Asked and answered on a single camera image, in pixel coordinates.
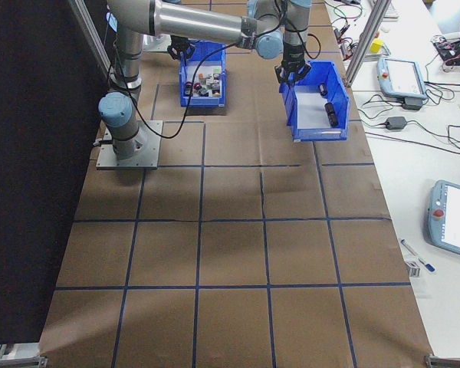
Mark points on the blue bin with push buttons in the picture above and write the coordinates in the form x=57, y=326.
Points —
x=203, y=101

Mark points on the blue bin with black components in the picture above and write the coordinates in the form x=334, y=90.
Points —
x=318, y=135

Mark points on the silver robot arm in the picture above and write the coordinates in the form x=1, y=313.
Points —
x=199, y=19

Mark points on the red mushroom button lower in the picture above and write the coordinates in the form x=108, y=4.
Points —
x=188, y=89

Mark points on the red mushroom emergency button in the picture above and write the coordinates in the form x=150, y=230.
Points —
x=201, y=90

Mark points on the yellow mushroom push button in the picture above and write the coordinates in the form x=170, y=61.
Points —
x=214, y=91

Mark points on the small barcode label box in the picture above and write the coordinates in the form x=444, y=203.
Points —
x=414, y=269

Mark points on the small black component block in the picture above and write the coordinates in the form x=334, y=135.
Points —
x=330, y=108
x=333, y=121
x=323, y=89

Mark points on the small grey plug strip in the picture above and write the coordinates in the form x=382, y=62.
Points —
x=337, y=32

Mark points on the grey power strip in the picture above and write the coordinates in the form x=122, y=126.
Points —
x=349, y=51

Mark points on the yellow cube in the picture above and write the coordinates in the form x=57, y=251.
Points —
x=376, y=45

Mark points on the grey blue teach pendant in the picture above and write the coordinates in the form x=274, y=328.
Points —
x=456, y=218
x=402, y=76

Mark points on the black power adapter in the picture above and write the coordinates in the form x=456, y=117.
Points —
x=395, y=123
x=412, y=104

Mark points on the white keyboard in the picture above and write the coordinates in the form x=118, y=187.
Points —
x=393, y=9

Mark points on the orange grey push button switch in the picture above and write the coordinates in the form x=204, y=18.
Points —
x=201, y=77

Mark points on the green push button switch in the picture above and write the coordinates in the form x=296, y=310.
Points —
x=217, y=70

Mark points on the black silver selector switch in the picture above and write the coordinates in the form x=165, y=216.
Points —
x=213, y=80

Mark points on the aluminium profile post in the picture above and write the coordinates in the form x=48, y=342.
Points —
x=368, y=38

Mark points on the metal frame bar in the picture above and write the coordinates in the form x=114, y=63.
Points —
x=94, y=38

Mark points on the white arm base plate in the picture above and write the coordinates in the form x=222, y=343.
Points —
x=149, y=153

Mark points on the black frame cover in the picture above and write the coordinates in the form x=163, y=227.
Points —
x=30, y=153

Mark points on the metal corner bracket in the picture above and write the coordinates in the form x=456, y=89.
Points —
x=448, y=362

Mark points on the metal table rail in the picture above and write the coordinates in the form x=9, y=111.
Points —
x=15, y=358

